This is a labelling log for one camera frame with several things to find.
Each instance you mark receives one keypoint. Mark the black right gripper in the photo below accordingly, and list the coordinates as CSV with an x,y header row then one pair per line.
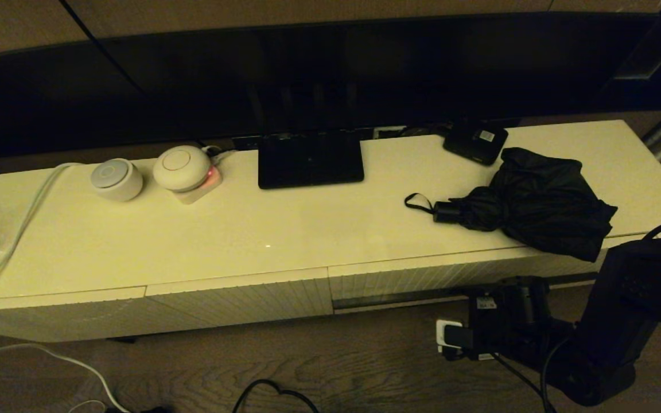
x,y
508,327

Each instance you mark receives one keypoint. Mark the white cabinet drawer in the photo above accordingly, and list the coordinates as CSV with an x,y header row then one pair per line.
x,y
399,281

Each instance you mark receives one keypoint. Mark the black umbrella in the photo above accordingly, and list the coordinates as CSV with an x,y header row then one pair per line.
x,y
537,206

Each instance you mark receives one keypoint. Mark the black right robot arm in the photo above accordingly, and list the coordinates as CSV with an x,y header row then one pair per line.
x,y
623,298

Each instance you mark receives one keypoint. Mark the white ribbed cabinet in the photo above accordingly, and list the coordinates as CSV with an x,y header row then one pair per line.
x,y
307,229

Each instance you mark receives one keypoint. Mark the black set-top box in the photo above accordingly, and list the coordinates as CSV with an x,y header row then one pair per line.
x,y
471,146

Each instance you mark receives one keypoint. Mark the white ribbed cabinet door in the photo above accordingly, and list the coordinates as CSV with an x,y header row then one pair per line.
x,y
238,301
49,318

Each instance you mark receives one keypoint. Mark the black flat screen television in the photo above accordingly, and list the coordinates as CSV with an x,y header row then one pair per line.
x,y
393,69

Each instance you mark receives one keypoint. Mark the white power strip red light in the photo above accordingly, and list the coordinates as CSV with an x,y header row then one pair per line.
x,y
198,196

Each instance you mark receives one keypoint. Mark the cream round dome device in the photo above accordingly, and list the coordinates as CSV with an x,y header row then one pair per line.
x,y
181,169

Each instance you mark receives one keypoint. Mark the white speaker with grey top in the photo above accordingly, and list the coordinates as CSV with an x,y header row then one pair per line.
x,y
116,182

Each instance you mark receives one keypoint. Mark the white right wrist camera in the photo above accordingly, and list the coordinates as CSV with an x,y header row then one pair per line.
x,y
448,324

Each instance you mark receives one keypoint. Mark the black television pedestal base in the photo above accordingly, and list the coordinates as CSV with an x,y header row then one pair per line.
x,y
307,166

